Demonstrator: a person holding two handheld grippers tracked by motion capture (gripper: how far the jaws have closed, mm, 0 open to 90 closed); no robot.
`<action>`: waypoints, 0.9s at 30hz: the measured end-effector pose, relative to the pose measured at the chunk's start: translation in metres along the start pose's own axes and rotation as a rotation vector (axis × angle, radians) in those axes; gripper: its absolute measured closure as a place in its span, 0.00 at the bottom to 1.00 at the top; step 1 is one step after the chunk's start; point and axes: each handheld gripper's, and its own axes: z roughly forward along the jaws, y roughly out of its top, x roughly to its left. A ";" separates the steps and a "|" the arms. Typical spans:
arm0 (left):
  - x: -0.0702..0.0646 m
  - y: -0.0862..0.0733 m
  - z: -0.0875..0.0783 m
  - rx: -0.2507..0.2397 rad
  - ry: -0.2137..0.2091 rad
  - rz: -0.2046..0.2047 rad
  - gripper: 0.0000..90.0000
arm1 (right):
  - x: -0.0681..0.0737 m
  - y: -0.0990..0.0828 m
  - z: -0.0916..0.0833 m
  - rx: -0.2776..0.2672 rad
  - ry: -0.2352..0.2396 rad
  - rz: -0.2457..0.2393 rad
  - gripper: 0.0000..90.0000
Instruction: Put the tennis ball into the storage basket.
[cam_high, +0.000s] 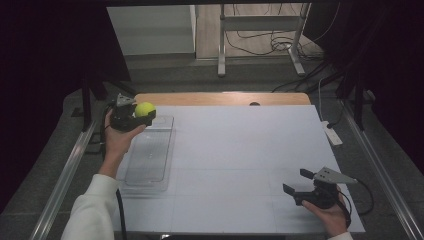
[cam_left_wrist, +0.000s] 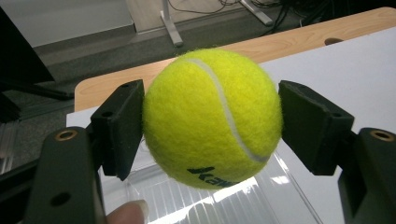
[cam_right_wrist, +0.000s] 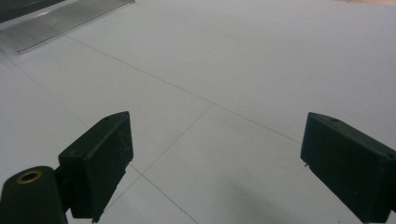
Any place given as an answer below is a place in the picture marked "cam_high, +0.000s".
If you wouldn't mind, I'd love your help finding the thin white cable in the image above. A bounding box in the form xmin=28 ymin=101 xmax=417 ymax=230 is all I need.
xmin=317 ymin=77 xmax=325 ymax=123

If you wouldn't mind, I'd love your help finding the tangle of black floor cables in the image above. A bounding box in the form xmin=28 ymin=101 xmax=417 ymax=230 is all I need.
xmin=224 ymin=3 xmax=341 ymax=62

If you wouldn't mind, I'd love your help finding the person's left hand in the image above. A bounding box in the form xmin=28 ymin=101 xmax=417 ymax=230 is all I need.
xmin=103 ymin=109 xmax=148 ymax=160

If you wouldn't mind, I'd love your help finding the black stand leg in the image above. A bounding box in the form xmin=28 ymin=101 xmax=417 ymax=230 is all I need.
xmin=80 ymin=74 xmax=94 ymax=132
xmin=352 ymin=78 xmax=367 ymax=132

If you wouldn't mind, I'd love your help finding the wooden table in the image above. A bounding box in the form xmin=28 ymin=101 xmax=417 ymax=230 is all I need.
xmin=134 ymin=92 xmax=312 ymax=107

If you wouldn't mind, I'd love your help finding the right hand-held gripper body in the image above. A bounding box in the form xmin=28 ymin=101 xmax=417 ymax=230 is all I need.
xmin=292 ymin=166 xmax=359 ymax=210

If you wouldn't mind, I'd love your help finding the white cabinet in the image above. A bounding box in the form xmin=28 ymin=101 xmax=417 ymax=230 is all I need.
xmin=106 ymin=4 xmax=197 ymax=57

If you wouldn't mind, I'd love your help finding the left hand-held gripper cable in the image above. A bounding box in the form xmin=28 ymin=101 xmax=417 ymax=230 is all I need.
xmin=99 ymin=103 xmax=129 ymax=240

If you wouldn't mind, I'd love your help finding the grey metal desk frame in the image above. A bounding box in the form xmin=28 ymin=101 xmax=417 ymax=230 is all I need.
xmin=217 ymin=3 xmax=312 ymax=78

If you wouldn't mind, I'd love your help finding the hand-held gripper cable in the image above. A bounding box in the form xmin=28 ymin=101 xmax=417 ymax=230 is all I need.
xmin=337 ymin=178 xmax=375 ymax=221
xmin=99 ymin=103 xmax=129 ymax=240

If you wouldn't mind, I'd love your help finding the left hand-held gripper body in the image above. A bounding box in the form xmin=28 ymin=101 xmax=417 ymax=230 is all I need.
xmin=109 ymin=93 xmax=148 ymax=133

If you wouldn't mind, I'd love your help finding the dark curtain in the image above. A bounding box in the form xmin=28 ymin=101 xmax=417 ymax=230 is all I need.
xmin=0 ymin=0 xmax=132 ymax=214
xmin=304 ymin=0 xmax=424 ymax=168

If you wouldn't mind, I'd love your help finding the black floor frame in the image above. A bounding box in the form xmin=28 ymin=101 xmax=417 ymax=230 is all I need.
xmin=84 ymin=131 xmax=108 ymax=156

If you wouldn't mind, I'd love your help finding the yellow tennis ball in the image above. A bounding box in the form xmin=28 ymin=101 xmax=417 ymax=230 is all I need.
xmin=134 ymin=101 xmax=157 ymax=119

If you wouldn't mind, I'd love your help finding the aluminium rail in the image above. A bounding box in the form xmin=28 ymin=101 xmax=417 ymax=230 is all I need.
xmin=339 ymin=99 xmax=424 ymax=240
xmin=29 ymin=120 xmax=98 ymax=240

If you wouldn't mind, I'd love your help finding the person's right hand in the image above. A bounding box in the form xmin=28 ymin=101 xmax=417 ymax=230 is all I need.
xmin=301 ymin=186 xmax=350 ymax=238

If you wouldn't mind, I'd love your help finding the right hand-held gripper cable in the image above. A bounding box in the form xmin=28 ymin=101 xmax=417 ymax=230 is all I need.
xmin=337 ymin=178 xmax=375 ymax=221

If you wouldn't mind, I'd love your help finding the white power strip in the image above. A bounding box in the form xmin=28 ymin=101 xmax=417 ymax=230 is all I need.
xmin=321 ymin=120 xmax=344 ymax=147

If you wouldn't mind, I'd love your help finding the white table mat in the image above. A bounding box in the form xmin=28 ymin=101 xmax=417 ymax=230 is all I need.
xmin=111 ymin=105 xmax=366 ymax=234

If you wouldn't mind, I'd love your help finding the clear plastic container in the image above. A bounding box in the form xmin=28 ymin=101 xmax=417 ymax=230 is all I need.
xmin=117 ymin=114 xmax=176 ymax=195

